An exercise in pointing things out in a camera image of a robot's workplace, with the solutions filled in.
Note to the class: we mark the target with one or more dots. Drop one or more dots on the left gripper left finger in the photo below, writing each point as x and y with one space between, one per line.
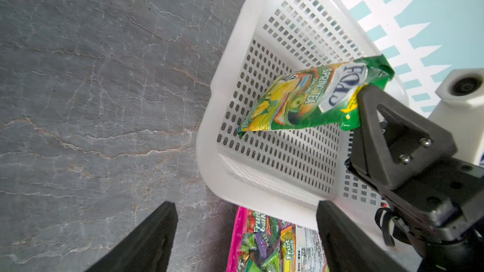
147 247

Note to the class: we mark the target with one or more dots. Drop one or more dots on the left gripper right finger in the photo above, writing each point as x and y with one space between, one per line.
346 246

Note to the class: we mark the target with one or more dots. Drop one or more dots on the white plastic perforated basket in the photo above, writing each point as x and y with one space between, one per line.
257 146

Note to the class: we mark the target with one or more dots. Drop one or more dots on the large pink mixed candy bag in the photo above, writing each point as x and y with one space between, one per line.
264 243

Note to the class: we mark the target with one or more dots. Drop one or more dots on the green Fox's candy bag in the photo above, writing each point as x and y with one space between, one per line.
318 96

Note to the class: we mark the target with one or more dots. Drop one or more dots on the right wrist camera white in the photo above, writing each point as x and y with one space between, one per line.
460 111

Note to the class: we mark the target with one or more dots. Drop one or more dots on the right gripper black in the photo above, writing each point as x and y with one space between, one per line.
440 211

